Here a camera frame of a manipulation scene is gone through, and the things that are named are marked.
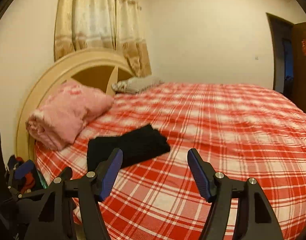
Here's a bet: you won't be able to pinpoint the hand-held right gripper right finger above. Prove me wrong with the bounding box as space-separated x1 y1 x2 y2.
187 148 284 240

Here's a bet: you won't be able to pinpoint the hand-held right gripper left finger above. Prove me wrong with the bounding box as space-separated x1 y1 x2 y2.
23 148 123 240

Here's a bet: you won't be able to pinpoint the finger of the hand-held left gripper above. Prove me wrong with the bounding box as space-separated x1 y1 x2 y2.
6 159 47 203

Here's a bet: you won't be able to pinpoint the black pants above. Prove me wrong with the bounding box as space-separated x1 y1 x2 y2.
87 124 171 172

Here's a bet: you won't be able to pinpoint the red cloth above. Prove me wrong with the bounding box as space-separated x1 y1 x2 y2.
20 172 37 193

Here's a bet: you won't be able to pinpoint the green patterned cloth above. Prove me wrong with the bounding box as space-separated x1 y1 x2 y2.
37 169 48 189

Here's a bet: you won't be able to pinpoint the red plaid bed sheet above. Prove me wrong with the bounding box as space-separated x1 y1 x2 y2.
34 82 306 240

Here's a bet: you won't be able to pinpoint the pink folded quilt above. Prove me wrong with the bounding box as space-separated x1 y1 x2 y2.
26 81 115 151

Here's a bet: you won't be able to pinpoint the cream wooden headboard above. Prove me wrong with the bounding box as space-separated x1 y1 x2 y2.
16 48 136 163

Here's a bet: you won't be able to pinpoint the brown wooden door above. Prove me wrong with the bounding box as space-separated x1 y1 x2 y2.
291 22 306 120

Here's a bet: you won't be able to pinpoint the dark doorway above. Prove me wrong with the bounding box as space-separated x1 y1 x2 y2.
266 12 294 96

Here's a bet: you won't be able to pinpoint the beige floral curtain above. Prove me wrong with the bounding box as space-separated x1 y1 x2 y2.
54 0 152 78

